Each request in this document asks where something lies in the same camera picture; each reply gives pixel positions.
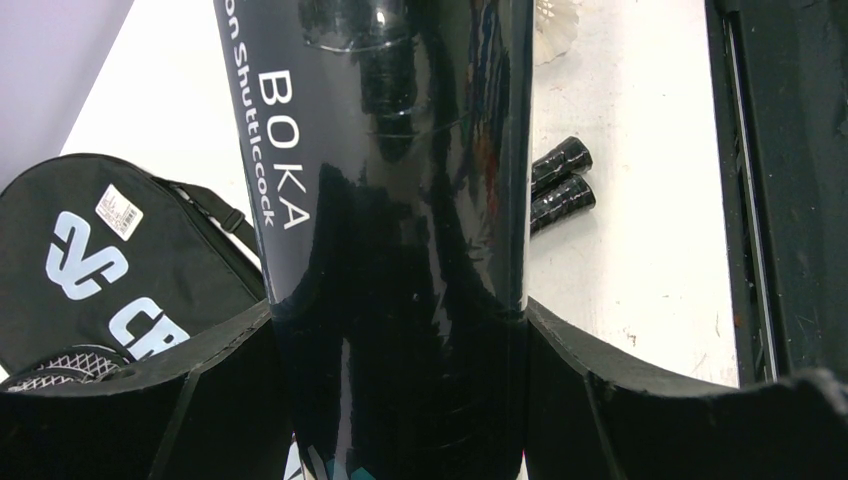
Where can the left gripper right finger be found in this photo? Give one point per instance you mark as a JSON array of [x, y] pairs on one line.
[[597, 412]]

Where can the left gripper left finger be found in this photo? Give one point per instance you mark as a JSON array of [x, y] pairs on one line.
[[212, 407]]

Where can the black shuttlecock tube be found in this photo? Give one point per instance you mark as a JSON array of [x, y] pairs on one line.
[[385, 147]]

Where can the black badminton racket lower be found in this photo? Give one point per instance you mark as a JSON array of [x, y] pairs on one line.
[[571, 197]]

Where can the black badminton racket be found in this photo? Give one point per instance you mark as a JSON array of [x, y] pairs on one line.
[[571, 197], [571, 156]]

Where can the black badminton racket upper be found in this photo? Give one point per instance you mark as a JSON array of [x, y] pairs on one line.
[[571, 156]]

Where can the black Crossway racket bag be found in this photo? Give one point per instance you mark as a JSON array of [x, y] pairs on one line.
[[98, 251]]

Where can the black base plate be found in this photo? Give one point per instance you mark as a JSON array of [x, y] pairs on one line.
[[779, 75]]

